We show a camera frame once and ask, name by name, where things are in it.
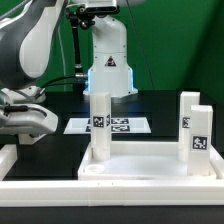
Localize fiducial marker plate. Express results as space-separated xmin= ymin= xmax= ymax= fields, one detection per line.
xmin=64 ymin=117 xmax=151 ymax=134

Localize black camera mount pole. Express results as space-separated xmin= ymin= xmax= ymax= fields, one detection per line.
xmin=66 ymin=6 xmax=95 ymax=79

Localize white desk top tray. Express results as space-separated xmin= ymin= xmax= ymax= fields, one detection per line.
xmin=78 ymin=141 xmax=224 ymax=181

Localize white U-shaped fence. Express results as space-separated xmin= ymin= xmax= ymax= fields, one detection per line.
xmin=0 ymin=145 xmax=224 ymax=207

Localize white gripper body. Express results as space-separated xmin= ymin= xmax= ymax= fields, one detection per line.
xmin=0 ymin=86 xmax=58 ymax=135

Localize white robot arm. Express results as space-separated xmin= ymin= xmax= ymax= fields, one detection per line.
xmin=0 ymin=0 xmax=137 ymax=98

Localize camera on mount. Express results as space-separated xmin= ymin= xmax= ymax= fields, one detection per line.
xmin=84 ymin=0 xmax=119 ymax=14

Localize black cables on table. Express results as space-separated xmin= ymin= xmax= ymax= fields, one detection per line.
xmin=39 ymin=74 xmax=89 ymax=91

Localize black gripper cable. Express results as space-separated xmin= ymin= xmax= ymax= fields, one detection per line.
xmin=0 ymin=87 xmax=46 ymax=116

